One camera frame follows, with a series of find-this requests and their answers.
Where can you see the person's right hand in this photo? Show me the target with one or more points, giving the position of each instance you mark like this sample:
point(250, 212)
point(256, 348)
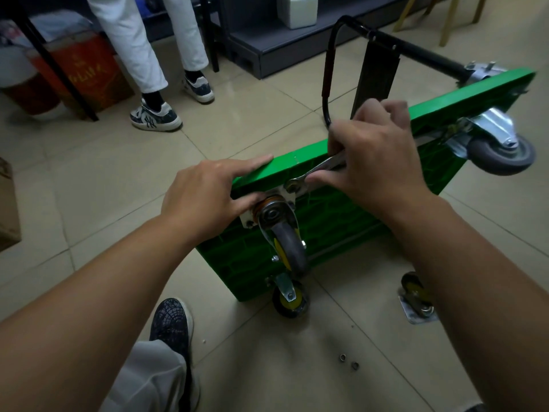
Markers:
point(377, 167)

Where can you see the person's left hand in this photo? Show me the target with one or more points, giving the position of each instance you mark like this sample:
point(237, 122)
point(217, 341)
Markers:
point(201, 201)

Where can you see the green platform trolley deck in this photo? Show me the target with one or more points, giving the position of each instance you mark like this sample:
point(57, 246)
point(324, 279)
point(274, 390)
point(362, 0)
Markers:
point(343, 223)

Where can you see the silver wrench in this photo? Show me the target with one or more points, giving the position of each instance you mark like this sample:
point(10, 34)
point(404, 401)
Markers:
point(309, 173)

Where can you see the grey caster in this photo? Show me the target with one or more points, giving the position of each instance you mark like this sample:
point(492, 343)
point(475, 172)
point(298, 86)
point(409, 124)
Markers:
point(497, 158)

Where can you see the person's left forearm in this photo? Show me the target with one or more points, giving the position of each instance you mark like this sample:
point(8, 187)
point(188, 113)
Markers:
point(86, 326)

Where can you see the person's right forearm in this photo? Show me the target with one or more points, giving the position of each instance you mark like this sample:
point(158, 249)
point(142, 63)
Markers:
point(480, 296)

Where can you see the person's dark shoe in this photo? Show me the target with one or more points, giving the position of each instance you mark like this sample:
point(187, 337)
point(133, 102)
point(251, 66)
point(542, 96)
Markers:
point(171, 326)

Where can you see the person's light trousers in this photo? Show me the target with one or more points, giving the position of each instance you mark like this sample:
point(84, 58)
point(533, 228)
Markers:
point(143, 381)

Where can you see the wooden stool legs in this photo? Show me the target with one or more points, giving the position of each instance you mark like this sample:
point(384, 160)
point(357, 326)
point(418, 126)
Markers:
point(448, 19)

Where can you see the white box on shelf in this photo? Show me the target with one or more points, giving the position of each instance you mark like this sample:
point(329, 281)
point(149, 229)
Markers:
point(297, 10)

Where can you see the brown cardboard box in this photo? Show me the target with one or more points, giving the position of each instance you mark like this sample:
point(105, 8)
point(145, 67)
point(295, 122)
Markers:
point(7, 210)

